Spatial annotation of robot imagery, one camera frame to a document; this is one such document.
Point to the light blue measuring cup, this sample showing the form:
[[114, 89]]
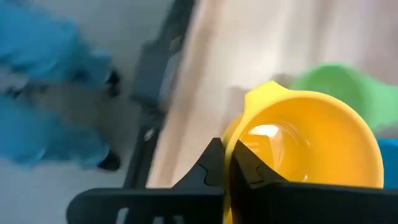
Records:
[[388, 161]]

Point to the green measuring cup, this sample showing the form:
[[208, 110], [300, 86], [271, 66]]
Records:
[[357, 90]]

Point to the black aluminium table frame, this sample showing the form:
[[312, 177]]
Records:
[[149, 62]]

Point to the yellow measuring cup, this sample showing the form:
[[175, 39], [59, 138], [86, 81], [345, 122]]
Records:
[[326, 118]]

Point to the person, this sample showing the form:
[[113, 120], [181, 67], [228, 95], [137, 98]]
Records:
[[37, 40]]

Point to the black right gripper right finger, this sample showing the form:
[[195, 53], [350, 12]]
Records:
[[295, 205]]

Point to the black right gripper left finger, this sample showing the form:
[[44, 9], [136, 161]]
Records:
[[174, 205]]

